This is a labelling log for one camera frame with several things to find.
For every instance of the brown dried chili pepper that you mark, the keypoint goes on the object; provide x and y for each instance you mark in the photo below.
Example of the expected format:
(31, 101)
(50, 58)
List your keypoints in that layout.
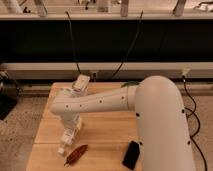
(74, 156)

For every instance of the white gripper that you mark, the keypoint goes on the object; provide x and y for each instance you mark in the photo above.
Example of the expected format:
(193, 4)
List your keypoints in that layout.
(72, 125)

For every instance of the black smartphone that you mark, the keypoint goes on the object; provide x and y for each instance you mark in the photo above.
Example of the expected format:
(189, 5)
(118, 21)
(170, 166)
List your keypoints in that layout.
(131, 155)

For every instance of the white plastic bottle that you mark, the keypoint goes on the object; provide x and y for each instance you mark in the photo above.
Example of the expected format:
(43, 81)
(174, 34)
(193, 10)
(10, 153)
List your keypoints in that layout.
(63, 147)

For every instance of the green ceramic bowl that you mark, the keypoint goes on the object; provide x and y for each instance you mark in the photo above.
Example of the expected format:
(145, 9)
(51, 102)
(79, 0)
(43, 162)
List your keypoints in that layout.
(130, 83)

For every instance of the dark equipment at left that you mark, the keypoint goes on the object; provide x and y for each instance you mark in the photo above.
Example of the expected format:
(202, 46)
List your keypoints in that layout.
(10, 89)

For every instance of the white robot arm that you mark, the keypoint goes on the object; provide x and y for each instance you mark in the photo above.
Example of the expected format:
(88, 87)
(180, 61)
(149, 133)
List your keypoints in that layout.
(163, 132)

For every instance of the white camera on clear stand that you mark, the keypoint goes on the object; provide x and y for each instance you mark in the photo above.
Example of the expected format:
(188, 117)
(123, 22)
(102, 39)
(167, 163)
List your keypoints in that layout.
(81, 83)

